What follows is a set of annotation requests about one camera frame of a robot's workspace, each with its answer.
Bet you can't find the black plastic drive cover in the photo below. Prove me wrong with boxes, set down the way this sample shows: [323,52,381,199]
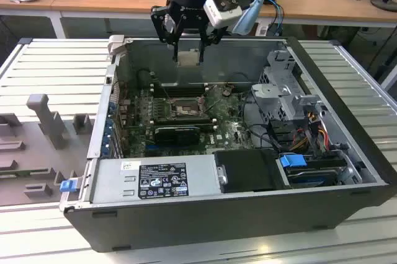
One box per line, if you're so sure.
[213,149,292,194]

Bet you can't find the black RAM slot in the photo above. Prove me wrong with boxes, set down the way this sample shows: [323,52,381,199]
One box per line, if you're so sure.
[154,89,208,98]
[151,120,217,126]
[154,82,208,91]
[151,114,212,121]

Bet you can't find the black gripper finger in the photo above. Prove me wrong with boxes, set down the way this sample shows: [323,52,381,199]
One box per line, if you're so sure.
[150,4,181,62]
[197,27,230,63]

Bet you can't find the gray parts rack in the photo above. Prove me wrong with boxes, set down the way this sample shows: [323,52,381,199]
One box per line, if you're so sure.
[0,93,97,208]

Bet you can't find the yellow red wire bundle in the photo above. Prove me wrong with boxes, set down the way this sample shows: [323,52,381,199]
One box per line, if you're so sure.
[291,121,330,151]

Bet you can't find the black cable loop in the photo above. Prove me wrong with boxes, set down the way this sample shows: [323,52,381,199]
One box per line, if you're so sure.
[241,90,280,151]

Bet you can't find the silver power supply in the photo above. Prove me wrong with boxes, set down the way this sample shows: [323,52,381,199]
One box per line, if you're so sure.
[88,157,223,205]

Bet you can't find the metal socket cover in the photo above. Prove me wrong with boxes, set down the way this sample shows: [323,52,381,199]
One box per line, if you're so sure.
[198,89,212,113]

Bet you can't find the blue expansion slot clips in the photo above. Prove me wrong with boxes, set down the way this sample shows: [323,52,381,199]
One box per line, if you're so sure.
[103,99,118,157]

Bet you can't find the blue disk carrier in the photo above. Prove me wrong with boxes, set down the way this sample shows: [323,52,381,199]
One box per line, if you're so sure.
[279,154,307,171]

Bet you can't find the silver square CPU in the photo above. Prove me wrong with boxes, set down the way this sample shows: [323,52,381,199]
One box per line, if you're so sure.
[177,49,201,67]

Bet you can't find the pale blue teach pendant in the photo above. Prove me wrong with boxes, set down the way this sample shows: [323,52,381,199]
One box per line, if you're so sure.
[232,0,266,36]

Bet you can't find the black graphics card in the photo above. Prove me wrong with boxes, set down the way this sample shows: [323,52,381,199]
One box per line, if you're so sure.
[154,126,202,146]

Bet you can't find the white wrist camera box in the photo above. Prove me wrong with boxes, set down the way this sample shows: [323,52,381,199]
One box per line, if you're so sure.
[203,0,243,29]

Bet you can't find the CPU socket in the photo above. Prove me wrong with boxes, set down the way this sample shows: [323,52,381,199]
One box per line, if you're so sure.
[169,98,207,120]

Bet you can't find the black open PC case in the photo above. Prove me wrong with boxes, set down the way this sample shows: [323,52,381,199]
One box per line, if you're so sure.
[58,35,397,254]

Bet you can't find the green motherboard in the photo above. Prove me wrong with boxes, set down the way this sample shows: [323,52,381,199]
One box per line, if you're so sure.
[123,84,260,159]

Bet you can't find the blue cable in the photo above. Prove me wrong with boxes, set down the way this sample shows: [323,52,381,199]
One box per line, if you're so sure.
[263,0,285,38]

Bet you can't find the hard disk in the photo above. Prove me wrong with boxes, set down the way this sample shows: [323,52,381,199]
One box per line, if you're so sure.
[287,167,339,190]

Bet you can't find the green RAM stick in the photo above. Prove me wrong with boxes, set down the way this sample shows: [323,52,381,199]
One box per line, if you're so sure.
[0,169,34,180]

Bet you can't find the silver metal drive cage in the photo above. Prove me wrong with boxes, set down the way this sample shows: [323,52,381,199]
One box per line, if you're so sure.
[250,48,324,123]

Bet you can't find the gray case release handle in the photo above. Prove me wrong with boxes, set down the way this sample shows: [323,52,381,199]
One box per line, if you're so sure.
[107,35,127,61]

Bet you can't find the blue case latch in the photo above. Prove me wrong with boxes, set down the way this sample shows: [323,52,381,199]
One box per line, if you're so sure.
[60,179,77,193]

